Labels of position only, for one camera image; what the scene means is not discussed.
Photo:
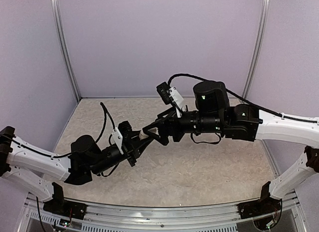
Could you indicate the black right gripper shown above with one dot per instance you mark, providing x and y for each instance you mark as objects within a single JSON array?
[{"x": 163, "y": 125}]

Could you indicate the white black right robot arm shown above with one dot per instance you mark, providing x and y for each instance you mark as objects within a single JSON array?
[{"x": 245, "y": 121}]

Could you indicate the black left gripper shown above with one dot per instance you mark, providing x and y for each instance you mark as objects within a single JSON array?
[{"x": 135, "y": 143}]

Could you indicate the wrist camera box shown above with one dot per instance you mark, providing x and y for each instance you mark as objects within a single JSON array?
[
  {"x": 120, "y": 133},
  {"x": 170, "y": 95}
]

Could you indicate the white earbud charging case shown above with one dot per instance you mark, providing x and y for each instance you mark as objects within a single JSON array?
[{"x": 150, "y": 133}]

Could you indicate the left aluminium frame post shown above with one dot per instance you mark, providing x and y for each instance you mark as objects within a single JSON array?
[{"x": 64, "y": 49}]

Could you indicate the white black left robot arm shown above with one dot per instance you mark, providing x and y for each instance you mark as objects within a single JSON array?
[{"x": 22, "y": 163}]

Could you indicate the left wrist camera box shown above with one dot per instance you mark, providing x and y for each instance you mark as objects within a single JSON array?
[{"x": 120, "y": 133}]

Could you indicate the right aluminium frame post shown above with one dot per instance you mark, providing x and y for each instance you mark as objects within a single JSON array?
[{"x": 257, "y": 47}]

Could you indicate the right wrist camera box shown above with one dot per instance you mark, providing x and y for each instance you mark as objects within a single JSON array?
[{"x": 170, "y": 95}]

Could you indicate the aluminium frame post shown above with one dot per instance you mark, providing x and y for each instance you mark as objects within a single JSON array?
[
  {"x": 257, "y": 47},
  {"x": 64, "y": 49}
]

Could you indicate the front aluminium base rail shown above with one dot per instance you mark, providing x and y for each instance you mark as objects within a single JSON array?
[{"x": 115, "y": 218}]

